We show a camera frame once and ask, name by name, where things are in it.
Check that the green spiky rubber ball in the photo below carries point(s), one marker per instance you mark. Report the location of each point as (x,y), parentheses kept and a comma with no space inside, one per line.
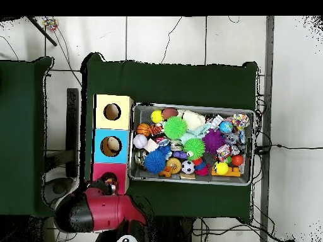
(175,127)
(194,148)

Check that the small plush monkey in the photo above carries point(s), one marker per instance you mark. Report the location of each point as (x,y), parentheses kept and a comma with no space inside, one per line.
(110,180)

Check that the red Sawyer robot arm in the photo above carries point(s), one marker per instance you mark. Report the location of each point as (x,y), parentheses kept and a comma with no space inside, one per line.
(106,211)

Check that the silver mesh bin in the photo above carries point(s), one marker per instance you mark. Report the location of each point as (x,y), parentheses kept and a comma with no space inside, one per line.
(143,114)

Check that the wooden three-hole box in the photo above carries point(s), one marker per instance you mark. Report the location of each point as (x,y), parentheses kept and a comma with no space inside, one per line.
(121,156)

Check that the yellow smooth ball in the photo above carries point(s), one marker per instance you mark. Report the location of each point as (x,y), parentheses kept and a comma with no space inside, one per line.
(156,116)

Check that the orange basketball toy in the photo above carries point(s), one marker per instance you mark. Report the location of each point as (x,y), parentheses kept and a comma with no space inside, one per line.
(143,129)

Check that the brown football toy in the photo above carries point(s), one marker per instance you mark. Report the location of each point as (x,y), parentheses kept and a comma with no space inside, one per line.
(169,113)

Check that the white baseball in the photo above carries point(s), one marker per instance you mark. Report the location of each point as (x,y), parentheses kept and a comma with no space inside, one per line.
(140,141)

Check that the blue spiky rubber ball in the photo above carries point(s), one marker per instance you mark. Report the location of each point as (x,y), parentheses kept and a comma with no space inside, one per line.
(154,161)

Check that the cream knitted cloth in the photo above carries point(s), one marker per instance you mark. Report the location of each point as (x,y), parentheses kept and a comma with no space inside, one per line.
(194,120)

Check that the black and white soccer ball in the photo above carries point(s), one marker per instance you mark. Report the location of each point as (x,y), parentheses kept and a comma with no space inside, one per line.
(188,167)

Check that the purple knobbly ball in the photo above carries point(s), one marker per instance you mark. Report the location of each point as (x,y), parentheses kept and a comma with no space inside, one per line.
(213,141)

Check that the dark green tablecloth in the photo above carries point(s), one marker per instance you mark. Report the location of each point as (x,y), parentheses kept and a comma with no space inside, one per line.
(176,83)

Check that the black upright panel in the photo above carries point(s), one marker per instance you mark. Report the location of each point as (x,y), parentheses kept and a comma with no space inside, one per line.
(72,131)

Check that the green cloth side table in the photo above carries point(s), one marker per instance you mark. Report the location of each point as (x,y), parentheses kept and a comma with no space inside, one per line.
(22,113)

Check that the small colourful toy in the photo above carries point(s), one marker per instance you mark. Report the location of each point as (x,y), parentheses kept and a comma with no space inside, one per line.
(50,24)

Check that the black slanted rod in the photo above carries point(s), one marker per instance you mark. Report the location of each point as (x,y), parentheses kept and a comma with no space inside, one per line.
(41,30)

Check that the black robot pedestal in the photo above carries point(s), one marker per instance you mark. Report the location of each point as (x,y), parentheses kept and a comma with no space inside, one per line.
(174,229)

